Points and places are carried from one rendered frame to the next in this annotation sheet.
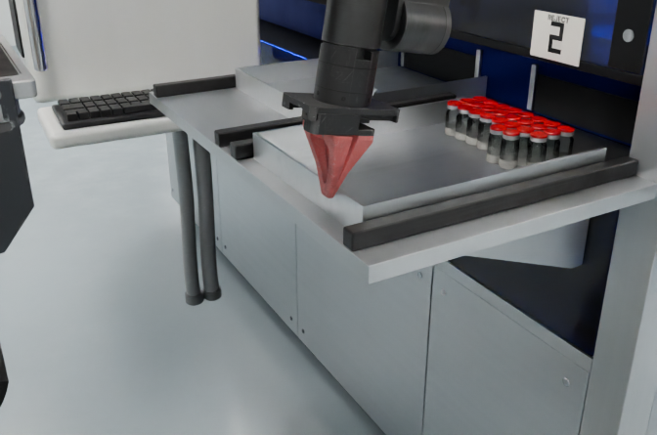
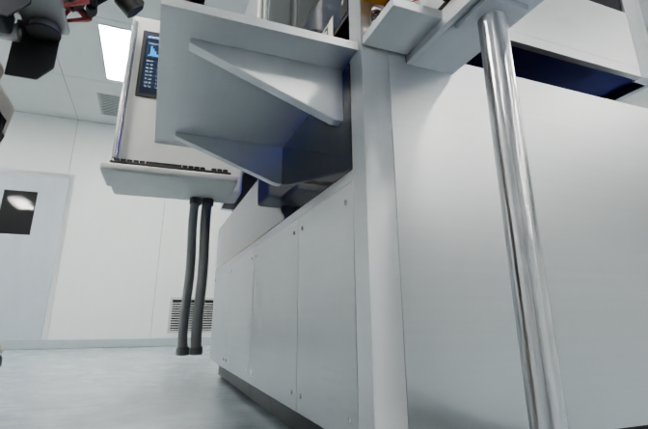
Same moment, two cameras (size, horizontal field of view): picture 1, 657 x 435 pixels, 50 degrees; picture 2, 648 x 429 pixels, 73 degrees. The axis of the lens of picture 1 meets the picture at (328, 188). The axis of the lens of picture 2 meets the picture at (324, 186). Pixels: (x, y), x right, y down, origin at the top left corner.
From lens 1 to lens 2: 99 cm
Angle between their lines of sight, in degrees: 41
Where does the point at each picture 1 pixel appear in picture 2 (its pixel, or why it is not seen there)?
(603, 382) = (357, 176)
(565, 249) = (327, 104)
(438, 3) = not seen: outside the picture
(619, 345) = (359, 143)
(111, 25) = (160, 151)
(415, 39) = not seen: outside the picture
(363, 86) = not seen: outside the picture
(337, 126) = not seen: outside the picture
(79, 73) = not seen: hidden behind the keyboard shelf
